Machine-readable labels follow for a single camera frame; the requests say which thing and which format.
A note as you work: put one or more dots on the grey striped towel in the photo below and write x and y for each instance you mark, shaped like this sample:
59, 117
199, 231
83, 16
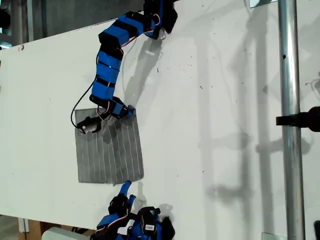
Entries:
112, 155

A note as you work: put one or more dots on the white plastic box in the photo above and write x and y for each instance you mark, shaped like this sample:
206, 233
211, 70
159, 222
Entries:
62, 235

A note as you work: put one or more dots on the wooden table support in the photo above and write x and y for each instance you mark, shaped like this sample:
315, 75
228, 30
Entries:
35, 231

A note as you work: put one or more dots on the black round object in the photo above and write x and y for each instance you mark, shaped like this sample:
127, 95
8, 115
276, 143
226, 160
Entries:
3, 18

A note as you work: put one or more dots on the black flat device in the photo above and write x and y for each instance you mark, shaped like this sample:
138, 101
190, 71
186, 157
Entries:
317, 230

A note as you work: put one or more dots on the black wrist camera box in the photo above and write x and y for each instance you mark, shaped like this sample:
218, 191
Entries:
88, 126
148, 221

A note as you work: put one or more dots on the steel post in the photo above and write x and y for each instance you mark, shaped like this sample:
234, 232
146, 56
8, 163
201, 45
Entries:
290, 150

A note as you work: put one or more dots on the black post clamp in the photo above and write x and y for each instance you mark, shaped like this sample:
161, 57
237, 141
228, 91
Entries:
305, 120

